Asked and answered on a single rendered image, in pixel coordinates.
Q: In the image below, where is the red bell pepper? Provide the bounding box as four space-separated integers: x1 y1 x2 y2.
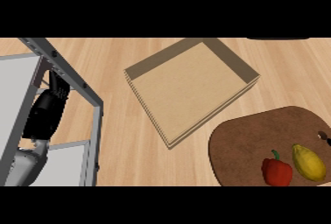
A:
261 149 296 187

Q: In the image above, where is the dark object at edge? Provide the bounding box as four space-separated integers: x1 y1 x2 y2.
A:
246 37 311 41

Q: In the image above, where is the grey metal tiered rack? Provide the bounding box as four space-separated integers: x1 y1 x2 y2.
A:
0 38 105 187

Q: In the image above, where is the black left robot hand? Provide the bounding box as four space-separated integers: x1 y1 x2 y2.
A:
23 69 71 141

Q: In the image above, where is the cardboard box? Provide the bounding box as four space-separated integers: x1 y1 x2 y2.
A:
123 38 262 151

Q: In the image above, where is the brown wooden cutting board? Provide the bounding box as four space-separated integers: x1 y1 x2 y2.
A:
209 105 331 187

